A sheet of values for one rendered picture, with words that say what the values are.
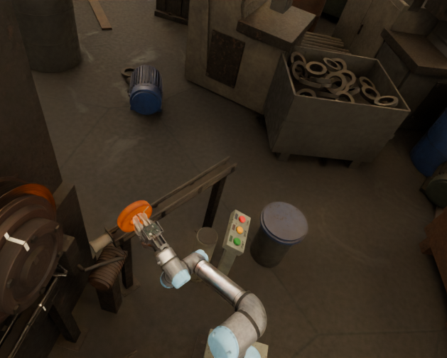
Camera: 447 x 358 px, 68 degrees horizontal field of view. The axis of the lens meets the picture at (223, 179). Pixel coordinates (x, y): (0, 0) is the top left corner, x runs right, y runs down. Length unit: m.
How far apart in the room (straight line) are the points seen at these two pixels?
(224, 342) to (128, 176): 1.87
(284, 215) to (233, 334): 1.18
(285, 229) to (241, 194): 0.74
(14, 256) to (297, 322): 1.81
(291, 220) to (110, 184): 1.42
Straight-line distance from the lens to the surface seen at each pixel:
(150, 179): 2.76
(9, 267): 1.04
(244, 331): 1.21
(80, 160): 2.93
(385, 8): 4.40
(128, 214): 1.39
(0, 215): 1.05
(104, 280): 1.76
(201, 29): 3.46
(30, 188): 1.14
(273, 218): 2.17
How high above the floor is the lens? 2.12
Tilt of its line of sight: 48 degrees down
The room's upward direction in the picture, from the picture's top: 16 degrees clockwise
